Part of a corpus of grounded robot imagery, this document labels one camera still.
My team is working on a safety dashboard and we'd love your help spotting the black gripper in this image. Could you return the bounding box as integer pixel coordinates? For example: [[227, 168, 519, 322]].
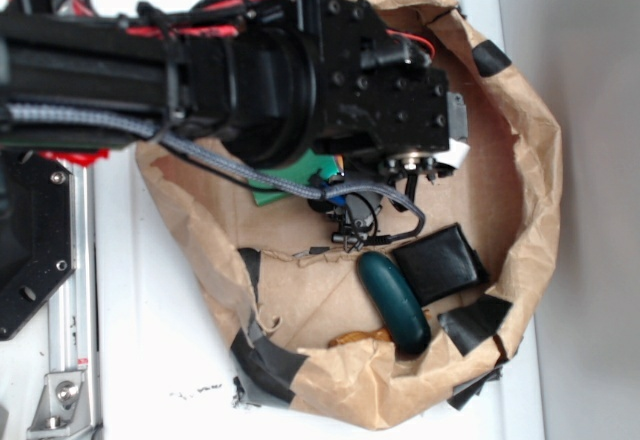
[[284, 0, 470, 168]]

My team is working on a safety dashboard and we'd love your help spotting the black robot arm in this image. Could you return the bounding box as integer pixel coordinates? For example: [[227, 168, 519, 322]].
[[1, 0, 469, 176]]

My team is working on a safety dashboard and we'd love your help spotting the green rectangular block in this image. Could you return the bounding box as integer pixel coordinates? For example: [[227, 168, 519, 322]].
[[249, 150, 344, 207]]

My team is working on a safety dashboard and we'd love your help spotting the black square block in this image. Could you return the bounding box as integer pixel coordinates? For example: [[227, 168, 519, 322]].
[[392, 223, 489, 307]]

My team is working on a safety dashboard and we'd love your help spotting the dark green oval object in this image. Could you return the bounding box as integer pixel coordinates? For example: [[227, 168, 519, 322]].
[[357, 252, 431, 355]]

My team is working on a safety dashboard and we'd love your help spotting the orange object under paper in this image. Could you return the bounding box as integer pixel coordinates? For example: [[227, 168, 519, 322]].
[[328, 328, 394, 348]]

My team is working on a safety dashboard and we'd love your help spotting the brown paper bag bin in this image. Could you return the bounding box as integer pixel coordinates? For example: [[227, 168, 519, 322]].
[[136, 0, 562, 430]]

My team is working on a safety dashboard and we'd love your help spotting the grey braided cable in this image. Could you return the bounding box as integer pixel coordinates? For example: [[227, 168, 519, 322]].
[[0, 102, 427, 247]]

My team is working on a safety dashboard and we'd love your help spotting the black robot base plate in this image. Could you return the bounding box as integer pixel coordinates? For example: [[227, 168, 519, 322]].
[[1, 151, 74, 341]]

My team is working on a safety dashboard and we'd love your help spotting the aluminium extrusion rail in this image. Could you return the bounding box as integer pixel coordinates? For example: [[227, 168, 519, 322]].
[[48, 161, 103, 439]]

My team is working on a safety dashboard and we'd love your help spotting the metal corner bracket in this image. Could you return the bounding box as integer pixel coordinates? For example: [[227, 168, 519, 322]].
[[26, 370, 97, 439]]

